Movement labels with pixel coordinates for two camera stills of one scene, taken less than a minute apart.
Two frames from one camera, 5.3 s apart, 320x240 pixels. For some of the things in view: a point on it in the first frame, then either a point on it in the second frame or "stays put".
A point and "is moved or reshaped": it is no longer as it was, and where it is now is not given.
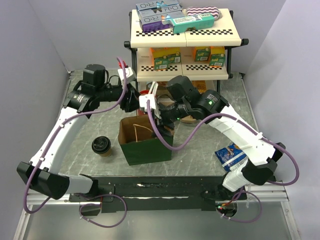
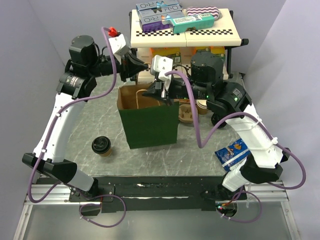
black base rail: [137, 194] stays put
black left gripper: [130, 101] → [131, 66]
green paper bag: [139, 142] is moved or reshaped
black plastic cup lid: [101, 144] stays put
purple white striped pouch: [199, 10] stays put
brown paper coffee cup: [107, 154] stays put
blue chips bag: [231, 157] stays put
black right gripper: [164, 122] → [154, 91]
